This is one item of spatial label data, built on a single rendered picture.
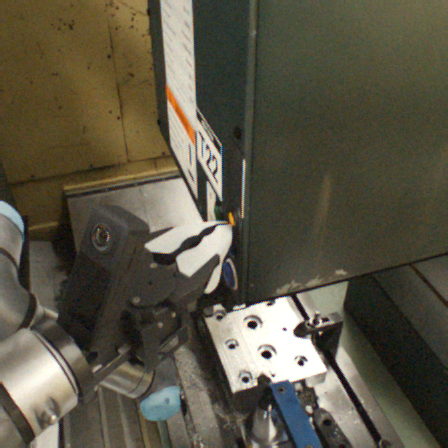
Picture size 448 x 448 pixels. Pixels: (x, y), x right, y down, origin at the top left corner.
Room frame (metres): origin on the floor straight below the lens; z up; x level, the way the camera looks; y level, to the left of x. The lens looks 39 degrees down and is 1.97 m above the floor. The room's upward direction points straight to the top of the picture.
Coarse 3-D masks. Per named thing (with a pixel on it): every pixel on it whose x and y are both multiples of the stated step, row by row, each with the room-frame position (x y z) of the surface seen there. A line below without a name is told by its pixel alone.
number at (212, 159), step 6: (210, 144) 0.46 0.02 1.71; (210, 150) 0.46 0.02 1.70; (210, 156) 0.46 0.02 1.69; (216, 156) 0.44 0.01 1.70; (210, 162) 0.46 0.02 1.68; (216, 162) 0.44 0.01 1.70; (210, 168) 0.47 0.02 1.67; (216, 168) 0.44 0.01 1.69; (210, 174) 0.47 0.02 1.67; (216, 174) 0.44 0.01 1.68; (216, 180) 0.44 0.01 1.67; (216, 186) 0.44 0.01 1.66
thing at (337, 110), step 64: (192, 0) 0.52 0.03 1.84; (256, 0) 0.37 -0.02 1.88; (320, 0) 0.38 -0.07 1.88; (384, 0) 0.40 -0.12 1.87; (256, 64) 0.37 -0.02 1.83; (320, 64) 0.38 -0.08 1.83; (384, 64) 0.40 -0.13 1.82; (256, 128) 0.37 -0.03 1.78; (320, 128) 0.38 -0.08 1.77; (384, 128) 0.40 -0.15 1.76; (192, 192) 0.56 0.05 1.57; (256, 192) 0.37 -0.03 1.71; (320, 192) 0.39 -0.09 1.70; (384, 192) 0.41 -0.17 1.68; (256, 256) 0.37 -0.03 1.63; (320, 256) 0.39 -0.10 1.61; (384, 256) 0.42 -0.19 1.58
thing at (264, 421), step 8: (272, 400) 0.40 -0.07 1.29; (256, 408) 0.40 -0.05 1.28; (264, 408) 0.39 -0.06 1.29; (272, 408) 0.39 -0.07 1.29; (256, 416) 0.39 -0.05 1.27; (264, 416) 0.38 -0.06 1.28; (272, 416) 0.39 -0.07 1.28; (256, 424) 0.39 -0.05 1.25; (264, 424) 0.38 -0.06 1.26; (272, 424) 0.38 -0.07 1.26; (256, 432) 0.38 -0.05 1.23; (264, 432) 0.38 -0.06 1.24; (272, 432) 0.38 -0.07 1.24
